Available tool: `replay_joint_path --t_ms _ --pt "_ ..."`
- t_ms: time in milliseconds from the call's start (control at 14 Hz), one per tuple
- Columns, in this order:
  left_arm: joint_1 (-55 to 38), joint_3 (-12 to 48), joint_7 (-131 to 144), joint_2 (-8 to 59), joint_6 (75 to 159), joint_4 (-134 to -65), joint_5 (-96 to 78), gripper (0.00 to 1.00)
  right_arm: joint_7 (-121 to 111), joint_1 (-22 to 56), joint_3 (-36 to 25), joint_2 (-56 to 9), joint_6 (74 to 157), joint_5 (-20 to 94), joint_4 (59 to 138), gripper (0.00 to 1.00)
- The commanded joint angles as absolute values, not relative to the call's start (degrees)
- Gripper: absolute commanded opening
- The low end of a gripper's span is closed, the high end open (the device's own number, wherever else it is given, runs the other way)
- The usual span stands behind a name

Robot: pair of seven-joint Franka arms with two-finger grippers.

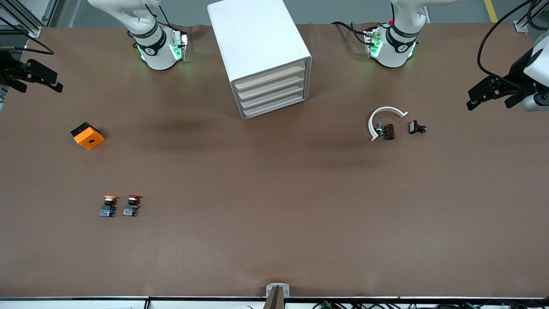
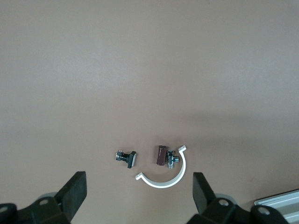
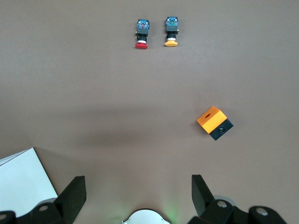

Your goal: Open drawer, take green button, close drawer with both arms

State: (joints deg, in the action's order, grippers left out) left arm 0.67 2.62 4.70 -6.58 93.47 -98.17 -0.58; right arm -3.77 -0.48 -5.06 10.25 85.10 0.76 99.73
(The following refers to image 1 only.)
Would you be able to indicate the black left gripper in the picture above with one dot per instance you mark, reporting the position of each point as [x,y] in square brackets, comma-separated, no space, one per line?
[517,71]

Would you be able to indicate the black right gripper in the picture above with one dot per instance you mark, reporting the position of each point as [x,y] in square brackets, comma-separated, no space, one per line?
[7,69]

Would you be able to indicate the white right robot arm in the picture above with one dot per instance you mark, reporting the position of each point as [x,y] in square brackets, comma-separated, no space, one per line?
[158,56]

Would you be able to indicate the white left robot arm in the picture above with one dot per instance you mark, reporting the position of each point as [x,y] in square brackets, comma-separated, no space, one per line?
[392,53]

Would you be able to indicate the yellow push button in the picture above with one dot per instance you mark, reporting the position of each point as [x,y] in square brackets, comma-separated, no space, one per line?
[107,211]

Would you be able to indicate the red push button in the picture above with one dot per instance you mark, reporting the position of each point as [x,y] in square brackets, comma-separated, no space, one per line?
[130,210]

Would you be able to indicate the orange box with hole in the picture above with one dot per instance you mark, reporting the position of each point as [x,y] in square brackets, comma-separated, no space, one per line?
[90,139]

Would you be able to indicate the small black clip part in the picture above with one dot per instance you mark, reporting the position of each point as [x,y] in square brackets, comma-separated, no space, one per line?
[414,127]

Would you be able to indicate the brown table mat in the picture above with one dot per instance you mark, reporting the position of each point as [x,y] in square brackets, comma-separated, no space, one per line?
[274,214]

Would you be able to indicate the aluminium frame profile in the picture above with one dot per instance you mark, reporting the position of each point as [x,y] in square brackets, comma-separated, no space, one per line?
[32,29]
[521,26]

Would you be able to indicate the white table edge rail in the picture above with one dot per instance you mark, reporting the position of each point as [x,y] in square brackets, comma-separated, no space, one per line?
[64,304]

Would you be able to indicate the grey mount bracket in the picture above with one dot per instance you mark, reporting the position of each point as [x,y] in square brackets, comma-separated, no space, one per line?
[269,292]

